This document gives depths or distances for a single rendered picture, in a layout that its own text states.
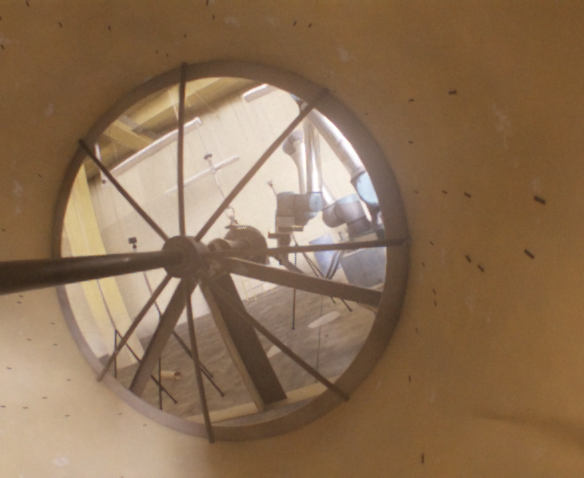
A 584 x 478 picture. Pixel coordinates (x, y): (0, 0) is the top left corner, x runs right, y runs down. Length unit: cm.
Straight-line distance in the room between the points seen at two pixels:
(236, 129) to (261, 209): 292
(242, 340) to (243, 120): 960
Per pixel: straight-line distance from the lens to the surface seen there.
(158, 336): 142
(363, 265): 319
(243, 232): 179
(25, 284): 56
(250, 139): 1023
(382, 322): 105
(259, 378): 138
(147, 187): 1147
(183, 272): 105
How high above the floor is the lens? 78
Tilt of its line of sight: 3 degrees up
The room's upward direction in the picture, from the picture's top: 23 degrees counter-clockwise
